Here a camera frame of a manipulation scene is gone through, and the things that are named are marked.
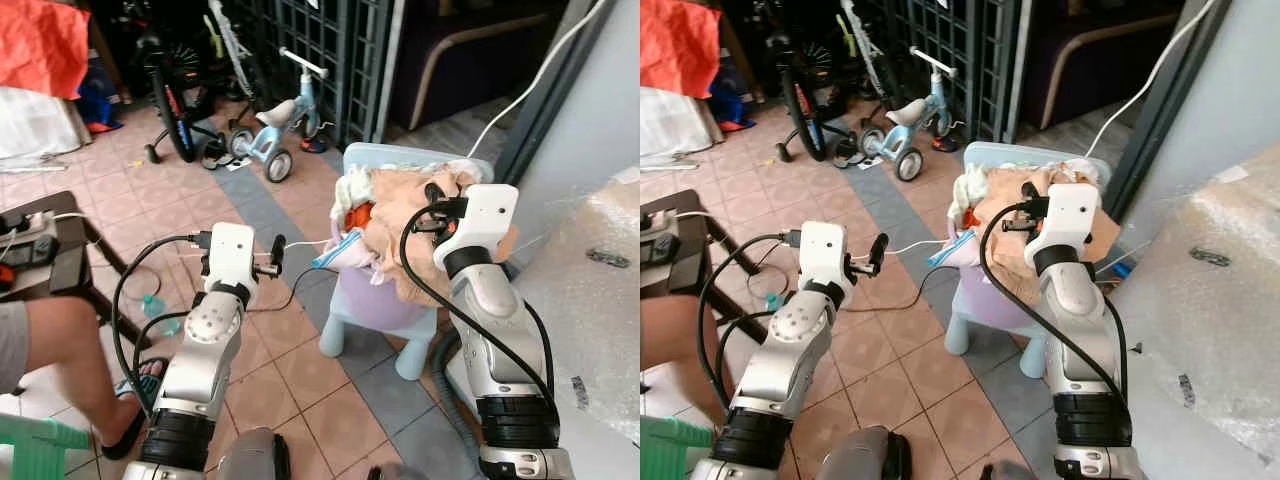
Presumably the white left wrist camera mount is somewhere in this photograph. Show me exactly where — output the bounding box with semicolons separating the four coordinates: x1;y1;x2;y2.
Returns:
799;221;854;288
204;222;257;292

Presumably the white cloth garment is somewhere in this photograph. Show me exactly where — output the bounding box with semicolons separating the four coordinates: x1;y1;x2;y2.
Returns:
332;168;378;237
947;164;992;232

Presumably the lavender cloth garment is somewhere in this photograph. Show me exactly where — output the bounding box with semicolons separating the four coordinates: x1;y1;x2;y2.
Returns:
950;236;1051;332
330;236;439;333

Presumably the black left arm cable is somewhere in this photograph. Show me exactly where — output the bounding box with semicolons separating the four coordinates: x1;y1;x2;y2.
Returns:
110;231;214;413
697;230;803;413

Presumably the grey robot right leg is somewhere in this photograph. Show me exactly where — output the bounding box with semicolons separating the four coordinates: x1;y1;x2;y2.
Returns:
974;459;1042;480
364;461;432;480

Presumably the grey corrugated hose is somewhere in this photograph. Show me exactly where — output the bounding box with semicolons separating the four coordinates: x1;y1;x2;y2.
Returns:
430;330;489;472

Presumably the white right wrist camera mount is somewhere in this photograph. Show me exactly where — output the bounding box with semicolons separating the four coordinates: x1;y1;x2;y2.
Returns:
434;184;520;269
1030;184;1102;264

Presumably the dark low table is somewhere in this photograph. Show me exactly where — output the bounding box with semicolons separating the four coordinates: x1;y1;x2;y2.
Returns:
640;189;737;292
0;190;127;302

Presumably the blue white striped cloth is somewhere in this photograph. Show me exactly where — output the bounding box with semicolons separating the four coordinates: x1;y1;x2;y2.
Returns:
927;229;977;270
310;229;367;272

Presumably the white green bicycle frame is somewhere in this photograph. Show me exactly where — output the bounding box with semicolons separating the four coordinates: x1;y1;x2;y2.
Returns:
205;0;263;101
840;0;893;97

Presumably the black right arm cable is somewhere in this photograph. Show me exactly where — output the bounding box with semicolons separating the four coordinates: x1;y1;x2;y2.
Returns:
977;198;1131;411
398;200;561;426

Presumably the long white cable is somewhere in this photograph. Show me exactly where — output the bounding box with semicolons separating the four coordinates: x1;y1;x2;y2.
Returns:
1085;0;1220;159
467;0;611;161

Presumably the light blue plastic child chair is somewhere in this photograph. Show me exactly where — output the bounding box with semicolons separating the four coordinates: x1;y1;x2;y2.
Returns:
320;143;496;382
945;141;1113;380

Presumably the person's bare leg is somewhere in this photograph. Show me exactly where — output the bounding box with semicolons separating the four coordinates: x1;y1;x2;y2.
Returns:
0;295;167;457
640;290;737;427

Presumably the white power strip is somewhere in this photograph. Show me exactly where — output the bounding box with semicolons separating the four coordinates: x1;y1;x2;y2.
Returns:
640;205;674;264
0;209;60;267

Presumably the red orange fabric sheet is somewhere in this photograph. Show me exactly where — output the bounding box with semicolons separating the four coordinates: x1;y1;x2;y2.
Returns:
640;0;723;101
0;0;92;101

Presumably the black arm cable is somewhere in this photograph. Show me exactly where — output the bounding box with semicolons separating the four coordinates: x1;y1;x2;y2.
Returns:
977;198;1131;411
398;200;561;426
697;230;803;413
110;231;214;413

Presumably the beige cloth garment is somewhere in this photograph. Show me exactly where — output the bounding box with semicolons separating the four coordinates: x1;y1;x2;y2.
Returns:
364;167;522;303
984;164;1123;307

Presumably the bubble-wrapped white washing machine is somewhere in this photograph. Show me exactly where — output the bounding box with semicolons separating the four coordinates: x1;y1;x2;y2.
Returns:
440;180;641;480
1100;140;1280;480

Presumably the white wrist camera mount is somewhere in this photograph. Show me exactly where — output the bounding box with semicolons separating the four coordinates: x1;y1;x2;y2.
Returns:
1030;184;1102;264
204;222;257;292
799;221;854;288
434;184;520;269

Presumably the black metal grille gate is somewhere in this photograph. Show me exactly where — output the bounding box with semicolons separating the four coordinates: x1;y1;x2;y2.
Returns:
852;0;1022;145
222;0;393;149

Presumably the white bedding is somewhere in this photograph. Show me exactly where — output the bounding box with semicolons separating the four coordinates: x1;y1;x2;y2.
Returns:
640;87;718;160
0;87;94;163

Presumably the black sandal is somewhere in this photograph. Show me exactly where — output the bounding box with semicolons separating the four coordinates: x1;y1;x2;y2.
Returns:
100;355;173;462

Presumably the green plastic stool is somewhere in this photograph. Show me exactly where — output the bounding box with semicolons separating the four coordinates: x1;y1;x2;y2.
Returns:
640;414;702;480
0;414;92;480

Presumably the black child bicycle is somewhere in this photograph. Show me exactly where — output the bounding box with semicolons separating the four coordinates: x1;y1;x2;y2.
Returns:
134;0;237;167
768;0;867;166

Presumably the blue orange toy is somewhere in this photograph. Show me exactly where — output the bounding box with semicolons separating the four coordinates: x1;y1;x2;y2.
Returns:
708;78;760;135
75;80;127;137

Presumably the light blue child balance bike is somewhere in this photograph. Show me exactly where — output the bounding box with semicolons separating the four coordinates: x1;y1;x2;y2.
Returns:
228;47;330;184
859;47;959;183

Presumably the dark grey door frame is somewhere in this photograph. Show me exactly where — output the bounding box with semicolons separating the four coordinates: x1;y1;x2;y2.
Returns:
1104;0;1237;217
493;0;626;187

